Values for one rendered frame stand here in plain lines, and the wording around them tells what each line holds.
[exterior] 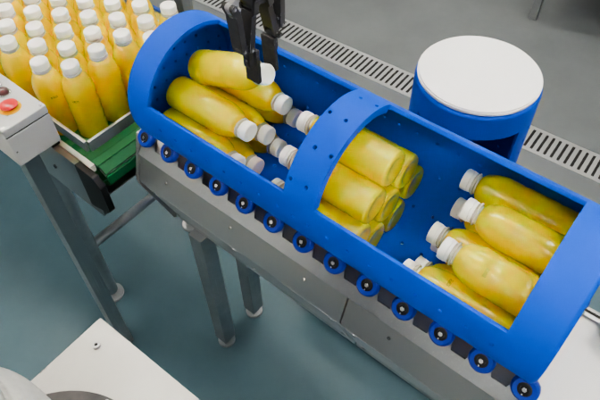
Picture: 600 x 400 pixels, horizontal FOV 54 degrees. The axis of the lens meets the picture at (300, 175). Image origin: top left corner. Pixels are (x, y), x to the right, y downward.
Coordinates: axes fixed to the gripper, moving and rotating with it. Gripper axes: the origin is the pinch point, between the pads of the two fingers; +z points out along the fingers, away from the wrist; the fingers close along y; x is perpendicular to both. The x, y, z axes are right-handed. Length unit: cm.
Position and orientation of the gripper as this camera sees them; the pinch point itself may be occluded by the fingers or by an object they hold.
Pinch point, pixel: (261, 58)
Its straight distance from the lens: 106.0
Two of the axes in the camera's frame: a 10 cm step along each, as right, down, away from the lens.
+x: -7.8, -4.5, 4.4
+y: 6.3, -5.9, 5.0
